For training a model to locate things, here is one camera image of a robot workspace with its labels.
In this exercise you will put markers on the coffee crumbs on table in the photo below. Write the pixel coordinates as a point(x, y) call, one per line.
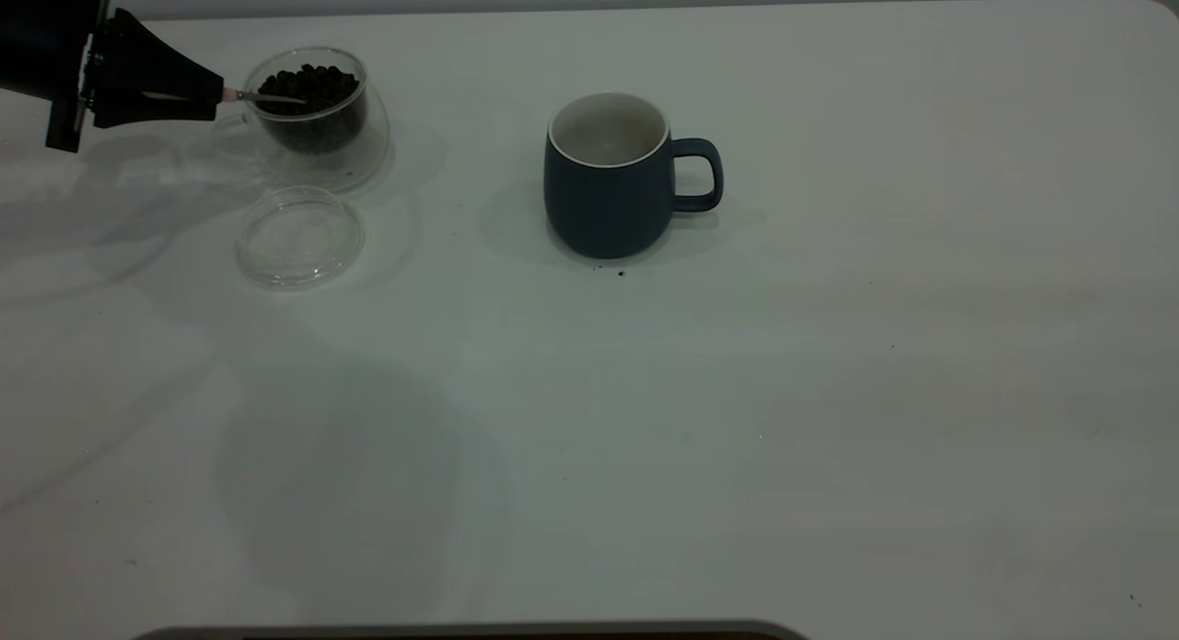
point(621, 273)

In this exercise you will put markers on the dark blue-grey ceramic mug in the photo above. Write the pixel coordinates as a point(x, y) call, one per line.
point(603, 207)

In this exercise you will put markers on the round clear glass lid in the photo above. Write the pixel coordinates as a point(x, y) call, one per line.
point(299, 253)

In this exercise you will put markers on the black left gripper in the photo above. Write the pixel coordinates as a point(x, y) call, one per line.
point(46, 41)

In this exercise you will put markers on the coffee beans in glass cup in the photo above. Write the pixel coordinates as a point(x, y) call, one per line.
point(318, 124)

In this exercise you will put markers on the double-walled glass cup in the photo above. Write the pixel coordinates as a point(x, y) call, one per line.
point(364, 157)

